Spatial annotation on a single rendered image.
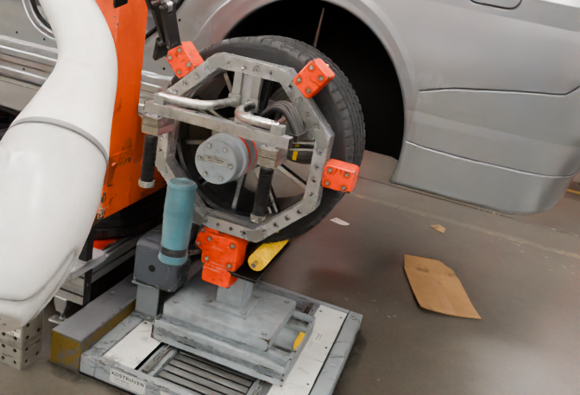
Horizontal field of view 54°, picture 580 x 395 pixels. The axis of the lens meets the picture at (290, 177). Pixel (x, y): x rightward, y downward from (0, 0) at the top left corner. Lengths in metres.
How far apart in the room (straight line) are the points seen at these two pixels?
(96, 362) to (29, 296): 1.55
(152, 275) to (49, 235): 1.60
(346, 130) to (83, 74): 1.15
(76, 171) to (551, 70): 1.66
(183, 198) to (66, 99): 1.12
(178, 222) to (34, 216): 1.22
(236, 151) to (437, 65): 0.78
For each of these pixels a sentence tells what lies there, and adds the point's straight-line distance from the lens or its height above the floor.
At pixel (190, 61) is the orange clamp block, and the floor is 1.08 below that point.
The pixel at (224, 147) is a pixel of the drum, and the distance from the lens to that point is 1.57.
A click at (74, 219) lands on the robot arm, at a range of 0.55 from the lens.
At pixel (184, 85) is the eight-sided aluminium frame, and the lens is 1.76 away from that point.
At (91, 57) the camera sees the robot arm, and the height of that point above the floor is 1.23.
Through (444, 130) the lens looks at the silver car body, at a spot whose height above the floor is 0.97.
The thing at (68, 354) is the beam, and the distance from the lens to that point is 2.13.
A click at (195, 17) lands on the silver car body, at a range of 2.27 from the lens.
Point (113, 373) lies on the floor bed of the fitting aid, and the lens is 2.05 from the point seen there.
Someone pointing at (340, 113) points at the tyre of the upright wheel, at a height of 1.02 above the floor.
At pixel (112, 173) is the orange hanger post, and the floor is 0.68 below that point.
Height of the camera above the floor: 1.34
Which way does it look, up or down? 18 degrees down
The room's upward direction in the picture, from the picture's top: 11 degrees clockwise
